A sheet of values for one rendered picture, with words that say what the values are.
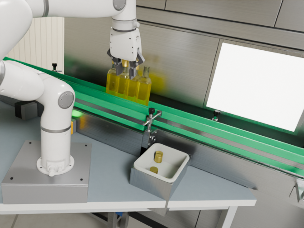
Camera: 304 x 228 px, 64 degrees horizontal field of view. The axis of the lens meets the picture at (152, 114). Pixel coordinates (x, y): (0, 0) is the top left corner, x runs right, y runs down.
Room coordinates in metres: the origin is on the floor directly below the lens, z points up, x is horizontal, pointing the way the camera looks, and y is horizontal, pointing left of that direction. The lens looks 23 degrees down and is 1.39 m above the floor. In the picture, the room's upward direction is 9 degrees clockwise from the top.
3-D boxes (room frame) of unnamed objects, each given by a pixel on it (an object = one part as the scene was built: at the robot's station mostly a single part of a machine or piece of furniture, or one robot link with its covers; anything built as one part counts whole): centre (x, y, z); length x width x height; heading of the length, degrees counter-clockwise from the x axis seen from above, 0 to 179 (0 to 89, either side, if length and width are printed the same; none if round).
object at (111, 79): (1.20, 0.22, 0.99); 0.06 x 0.06 x 0.21; 68
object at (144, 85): (1.14, 0.06, 0.99); 0.06 x 0.06 x 0.21; 68
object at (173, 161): (0.84, -0.08, 0.80); 0.22 x 0.17 x 0.09; 158
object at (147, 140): (0.99, -0.01, 0.85); 0.09 x 0.04 x 0.07; 158
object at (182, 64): (1.16, -0.23, 1.15); 0.90 x 0.03 x 0.34; 68
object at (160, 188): (0.86, -0.08, 0.79); 0.27 x 0.17 x 0.08; 158
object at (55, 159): (0.69, 0.31, 0.91); 0.16 x 0.13 x 0.15; 24
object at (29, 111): (1.17, 0.68, 0.79); 0.08 x 0.08 x 0.08; 68
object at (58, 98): (0.71, 0.32, 1.07); 0.13 x 0.10 x 0.16; 58
